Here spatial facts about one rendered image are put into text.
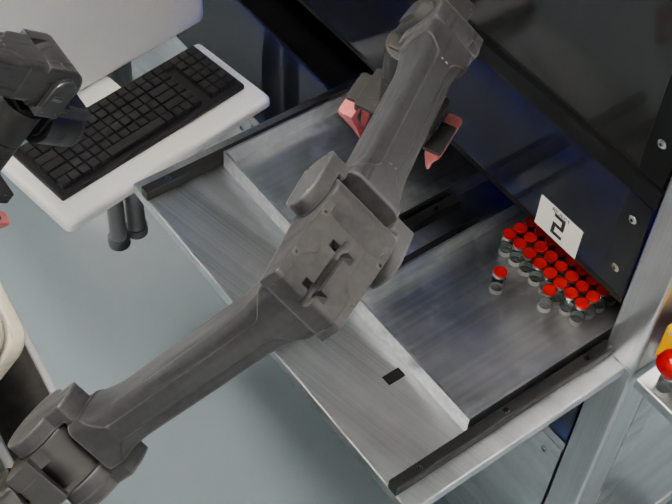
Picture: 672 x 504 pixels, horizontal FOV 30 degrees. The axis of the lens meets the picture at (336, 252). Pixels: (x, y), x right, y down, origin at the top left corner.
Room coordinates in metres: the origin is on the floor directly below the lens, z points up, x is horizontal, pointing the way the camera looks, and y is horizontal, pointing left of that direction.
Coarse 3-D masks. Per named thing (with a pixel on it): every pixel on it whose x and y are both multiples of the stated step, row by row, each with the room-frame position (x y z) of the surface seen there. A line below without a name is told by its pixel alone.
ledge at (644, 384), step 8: (656, 368) 1.05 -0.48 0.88; (640, 376) 1.03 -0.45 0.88; (648, 376) 1.03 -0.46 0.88; (656, 376) 1.03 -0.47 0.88; (640, 384) 1.02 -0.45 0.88; (648, 384) 1.02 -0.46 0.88; (640, 392) 1.01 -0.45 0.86; (648, 392) 1.00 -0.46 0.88; (648, 400) 1.00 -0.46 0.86; (656, 400) 0.99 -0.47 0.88; (664, 400) 0.99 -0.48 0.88; (656, 408) 0.99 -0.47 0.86; (664, 408) 0.98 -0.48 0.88; (664, 416) 0.98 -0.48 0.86
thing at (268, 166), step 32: (288, 128) 1.44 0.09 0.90; (320, 128) 1.47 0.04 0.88; (224, 160) 1.36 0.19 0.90; (256, 160) 1.38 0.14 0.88; (288, 160) 1.39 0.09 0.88; (416, 160) 1.41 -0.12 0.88; (448, 160) 1.42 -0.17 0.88; (256, 192) 1.29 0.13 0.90; (288, 192) 1.32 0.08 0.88; (416, 192) 1.34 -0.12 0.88; (448, 192) 1.33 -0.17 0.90; (288, 224) 1.23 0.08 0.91
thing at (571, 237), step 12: (540, 204) 1.21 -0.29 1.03; (552, 204) 1.19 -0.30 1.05; (540, 216) 1.20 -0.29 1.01; (552, 216) 1.19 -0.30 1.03; (564, 216) 1.17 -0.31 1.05; (564, 228) 1.17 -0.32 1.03; (576, 228) 1.15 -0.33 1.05; (564, 240) 1.16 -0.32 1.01; (576, 240) 1.15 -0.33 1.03; (576, 252) 1.14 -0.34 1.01
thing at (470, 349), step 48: (480, 240) 1.25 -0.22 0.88; (384, 288) 1.14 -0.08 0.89; (432, 288) 1.15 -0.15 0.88; (480, 288) 1.16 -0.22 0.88; (528, 288) 1.17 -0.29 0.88; (384, 336) 1.05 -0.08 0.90; (432, 336) 1.06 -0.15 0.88; (480, 336) 1.07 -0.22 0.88; (528, 336) 1.08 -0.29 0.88; (576, 336) 1.09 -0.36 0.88; (432, 384) 0.97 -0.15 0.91; (480, 384) 0.99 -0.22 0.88; (528, 384) 0.98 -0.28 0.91
